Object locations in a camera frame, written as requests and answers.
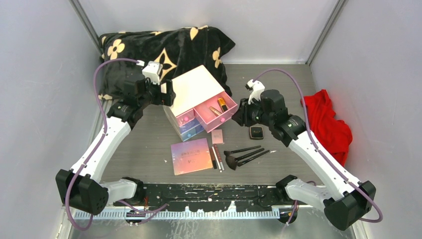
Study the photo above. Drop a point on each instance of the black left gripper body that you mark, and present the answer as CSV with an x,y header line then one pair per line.
x,y
150,88

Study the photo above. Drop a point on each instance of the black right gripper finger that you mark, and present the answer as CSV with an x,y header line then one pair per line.
x,y
244,103
240,116

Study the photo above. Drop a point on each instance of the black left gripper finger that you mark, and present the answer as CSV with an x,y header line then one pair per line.
x,y
157,97
170,95

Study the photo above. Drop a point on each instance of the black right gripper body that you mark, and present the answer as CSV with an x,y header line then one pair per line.
x,y
259,116

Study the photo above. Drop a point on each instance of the black square compact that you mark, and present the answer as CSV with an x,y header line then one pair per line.
x,y
256,133

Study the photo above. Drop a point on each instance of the white pink drawer organizer box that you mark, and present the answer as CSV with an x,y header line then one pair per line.
x,y
191,88

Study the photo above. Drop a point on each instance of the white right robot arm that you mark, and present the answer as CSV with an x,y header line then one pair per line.
x,y
345,199

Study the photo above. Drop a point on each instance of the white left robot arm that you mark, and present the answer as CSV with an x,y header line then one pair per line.
x,y
80,187

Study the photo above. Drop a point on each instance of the black thin makeup brush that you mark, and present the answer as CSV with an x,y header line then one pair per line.
x,y
229,152

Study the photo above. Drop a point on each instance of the black fan makeup brush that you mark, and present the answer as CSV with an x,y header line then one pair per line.
x,y
232,161

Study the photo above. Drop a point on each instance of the black long makeup brush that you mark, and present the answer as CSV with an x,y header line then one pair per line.
x,y
252,158

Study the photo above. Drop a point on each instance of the small pink card packet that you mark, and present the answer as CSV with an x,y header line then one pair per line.
x,y
217,136

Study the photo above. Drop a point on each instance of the silver lip pencil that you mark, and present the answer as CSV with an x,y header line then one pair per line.
x,y
216,159

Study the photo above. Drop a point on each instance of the black floral plush blanket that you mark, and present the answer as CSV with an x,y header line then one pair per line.
x,y
179,51

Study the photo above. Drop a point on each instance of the black mascara tube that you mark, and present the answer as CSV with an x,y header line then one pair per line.
x,y
213,159

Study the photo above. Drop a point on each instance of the holographic eyeshadow palette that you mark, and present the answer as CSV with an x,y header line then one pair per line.
x,y
191,156

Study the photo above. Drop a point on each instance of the red cloth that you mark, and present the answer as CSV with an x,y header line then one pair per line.
x,y
334,134

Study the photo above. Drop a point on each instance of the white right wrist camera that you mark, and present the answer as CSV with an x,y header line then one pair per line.
x,y
256,88

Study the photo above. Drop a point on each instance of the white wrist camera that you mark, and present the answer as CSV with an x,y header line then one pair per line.
x,y
153,71
256,88

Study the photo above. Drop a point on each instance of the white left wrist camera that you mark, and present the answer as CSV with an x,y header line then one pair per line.
x,y
153,71

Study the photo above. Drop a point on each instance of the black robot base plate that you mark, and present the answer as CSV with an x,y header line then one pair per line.
x,y
212,197

